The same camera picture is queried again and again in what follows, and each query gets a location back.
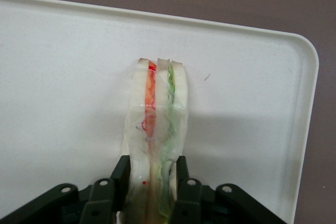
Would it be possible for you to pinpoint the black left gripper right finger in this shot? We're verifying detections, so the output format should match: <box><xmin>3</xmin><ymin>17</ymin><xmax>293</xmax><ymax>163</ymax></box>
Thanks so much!
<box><xmin>170</xmin><ymin>155</ymin><xmax>287</xmax><ymax>224</ymax></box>

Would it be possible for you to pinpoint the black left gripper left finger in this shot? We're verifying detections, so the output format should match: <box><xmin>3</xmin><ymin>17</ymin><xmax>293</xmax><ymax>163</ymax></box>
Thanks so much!
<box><xmin>0</xmin><ymin>155</ymin><xmax>131</xmax><ymax>224</ymax></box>

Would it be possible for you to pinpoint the plastic-wrapped triangle sandwich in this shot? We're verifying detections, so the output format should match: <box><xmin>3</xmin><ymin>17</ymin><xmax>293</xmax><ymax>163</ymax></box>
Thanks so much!
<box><xmin>119</xmin><ymin>57</ymin><xmax>190</xmax><ymax>224</ymax></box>

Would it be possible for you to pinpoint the cream plastic tray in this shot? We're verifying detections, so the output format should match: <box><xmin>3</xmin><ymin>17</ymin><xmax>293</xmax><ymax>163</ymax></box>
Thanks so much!
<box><xmin>0</xmin><ymin>0</ymin><xmax>320</xmax><ymax>224</ymax></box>

